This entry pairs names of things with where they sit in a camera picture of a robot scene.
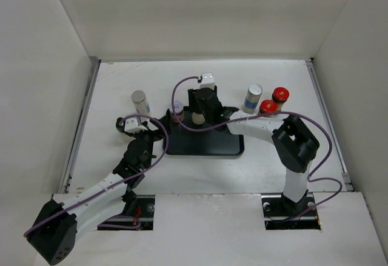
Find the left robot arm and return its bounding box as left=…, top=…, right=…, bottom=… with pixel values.
left=24, top=115, right=169, bottom=265

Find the silver cap blue label shaker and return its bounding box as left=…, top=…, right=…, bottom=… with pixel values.
left=242, top=84, right=263, bottom=114

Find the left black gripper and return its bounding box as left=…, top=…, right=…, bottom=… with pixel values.
left=130, top=116, right=170, bottom=169

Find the red cap jar rear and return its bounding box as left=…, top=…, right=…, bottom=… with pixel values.
left=272, top=87, right=290, bottom=111

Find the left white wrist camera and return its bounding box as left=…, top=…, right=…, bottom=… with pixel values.
left=124, top=117, right=147, bottom=134

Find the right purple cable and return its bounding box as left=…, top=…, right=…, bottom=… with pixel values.
left=172, top=76, right=343, bottom=223

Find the black plastic tray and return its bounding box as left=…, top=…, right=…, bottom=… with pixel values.
left=160, top=110, right=245, bottom=157

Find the small dark jar white lid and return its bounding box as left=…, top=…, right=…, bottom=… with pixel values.
left=169, top=101, right=184, bottom=124

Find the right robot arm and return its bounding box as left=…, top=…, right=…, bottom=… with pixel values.
left=188, top=88, right=319, bottom=215

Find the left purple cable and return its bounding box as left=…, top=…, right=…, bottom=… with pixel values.
left=23, top=114, right=169, bottom=238

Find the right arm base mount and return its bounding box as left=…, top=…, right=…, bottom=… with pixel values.
left=261, top=193, right=321, bottom=230

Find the purple cable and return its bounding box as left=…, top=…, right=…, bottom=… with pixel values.
left=172, top=76, right=343, bottom=223
left=23, top=114, right=169, bottom=238

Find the red cap jar front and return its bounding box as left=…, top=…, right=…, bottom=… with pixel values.
left=258, top=99, right=278, bottom=115

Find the red cap jar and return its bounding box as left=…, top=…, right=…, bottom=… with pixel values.
left=258, top=99, right=278, bottom=115
left=272, top=87, right=290, bottom=111

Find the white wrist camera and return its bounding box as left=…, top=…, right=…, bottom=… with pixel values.
left=124, top=117, right=147, bottom=134
left=198, top=72, right=215, bottom=90

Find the black cap white bottle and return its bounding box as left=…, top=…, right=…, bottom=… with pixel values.
left=192, top=113, right=205, bottom=125

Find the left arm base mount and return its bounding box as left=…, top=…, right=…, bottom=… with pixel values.
left=97, top=195, right=156, bottom=231

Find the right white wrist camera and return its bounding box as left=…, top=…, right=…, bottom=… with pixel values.
left=198, top=72, right=215, bottom=90

